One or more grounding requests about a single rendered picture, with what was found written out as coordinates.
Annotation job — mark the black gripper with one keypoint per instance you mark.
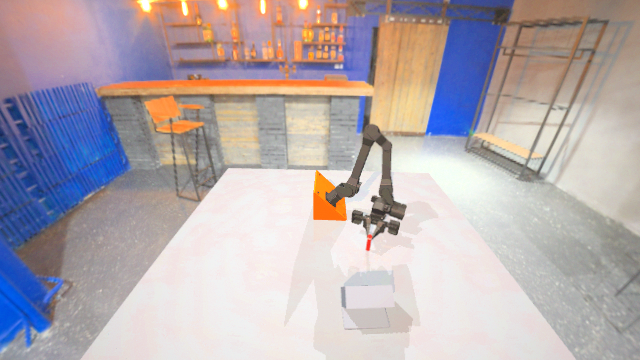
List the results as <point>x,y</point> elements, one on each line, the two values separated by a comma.
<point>374,219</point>

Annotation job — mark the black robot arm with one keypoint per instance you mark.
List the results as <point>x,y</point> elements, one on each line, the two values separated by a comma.
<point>382,205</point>

